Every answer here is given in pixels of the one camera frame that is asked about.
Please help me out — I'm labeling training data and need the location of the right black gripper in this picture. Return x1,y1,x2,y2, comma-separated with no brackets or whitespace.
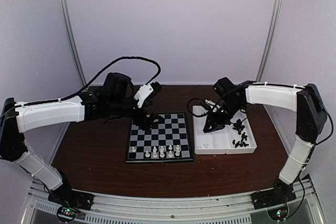
204,99,244,133

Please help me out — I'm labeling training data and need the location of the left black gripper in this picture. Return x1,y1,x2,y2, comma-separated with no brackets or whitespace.
109,97,165,131

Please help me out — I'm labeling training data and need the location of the black grey chess board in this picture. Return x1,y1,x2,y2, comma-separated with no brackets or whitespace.
125,112,193,163

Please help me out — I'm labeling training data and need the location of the white queen chess piece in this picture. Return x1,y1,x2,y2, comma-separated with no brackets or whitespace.
159,150,165,158

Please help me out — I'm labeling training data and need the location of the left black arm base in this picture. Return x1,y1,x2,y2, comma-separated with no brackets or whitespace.
45,183,94,210

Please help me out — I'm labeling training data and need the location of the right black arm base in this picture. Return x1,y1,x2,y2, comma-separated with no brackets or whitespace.
251,178,296,210

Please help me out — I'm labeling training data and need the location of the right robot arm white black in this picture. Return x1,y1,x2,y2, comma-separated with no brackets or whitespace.
201,77,331,204

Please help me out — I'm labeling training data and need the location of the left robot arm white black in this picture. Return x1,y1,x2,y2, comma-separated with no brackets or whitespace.
1,73,161,205

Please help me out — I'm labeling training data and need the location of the black chess pieces upper pile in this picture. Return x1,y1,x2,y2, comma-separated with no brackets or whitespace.
233,119,245,134

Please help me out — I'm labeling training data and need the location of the black chess pieces pile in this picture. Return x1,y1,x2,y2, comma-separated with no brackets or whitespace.
232,132,249,148
233,119,245,134

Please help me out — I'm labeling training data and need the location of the black chess pieces lower pile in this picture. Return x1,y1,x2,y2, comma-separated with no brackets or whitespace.
232,132,249,148

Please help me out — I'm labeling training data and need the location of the right controller board with LEDs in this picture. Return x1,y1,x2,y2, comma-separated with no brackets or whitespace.
267,206,289,221

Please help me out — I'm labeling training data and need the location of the controller board with leds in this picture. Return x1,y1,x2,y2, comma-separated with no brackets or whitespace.
56,206,78,222
267,206,289,221

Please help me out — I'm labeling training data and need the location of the left controller board with LEDs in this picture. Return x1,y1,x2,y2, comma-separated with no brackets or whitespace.
56,206,78,222

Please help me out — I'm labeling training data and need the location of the white divided plastic tray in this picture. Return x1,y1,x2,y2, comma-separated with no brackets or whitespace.
193,111,257,155

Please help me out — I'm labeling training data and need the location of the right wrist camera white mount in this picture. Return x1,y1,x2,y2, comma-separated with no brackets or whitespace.
201,99,218,110

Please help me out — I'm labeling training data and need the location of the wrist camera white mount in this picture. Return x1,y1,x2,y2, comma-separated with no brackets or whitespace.
134,82,162,108
201,99,218,110

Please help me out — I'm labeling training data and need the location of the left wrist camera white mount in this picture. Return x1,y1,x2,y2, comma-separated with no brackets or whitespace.
134,82,162,108

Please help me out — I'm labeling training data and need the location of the left black cable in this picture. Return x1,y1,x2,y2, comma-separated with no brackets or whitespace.
0,56,161,125

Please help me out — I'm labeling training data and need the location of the black cable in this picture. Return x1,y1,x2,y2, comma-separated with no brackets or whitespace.
186,83,331,209
0,56,161,125

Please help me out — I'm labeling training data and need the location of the aluminium front rail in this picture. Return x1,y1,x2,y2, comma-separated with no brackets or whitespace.
23,179,323,224

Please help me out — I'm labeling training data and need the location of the right black cable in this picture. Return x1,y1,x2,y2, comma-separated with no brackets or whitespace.
186,83,331,209

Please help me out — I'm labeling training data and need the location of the right aluminium frame post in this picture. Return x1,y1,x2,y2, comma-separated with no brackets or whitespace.
256,0,283,81

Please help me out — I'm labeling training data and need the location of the aluminium frame post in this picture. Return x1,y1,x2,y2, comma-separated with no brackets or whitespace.
60,0,87,87
256,0,283,81

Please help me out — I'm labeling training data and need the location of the left aluminium frame post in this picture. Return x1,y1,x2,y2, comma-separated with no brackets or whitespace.
60,0,87,87

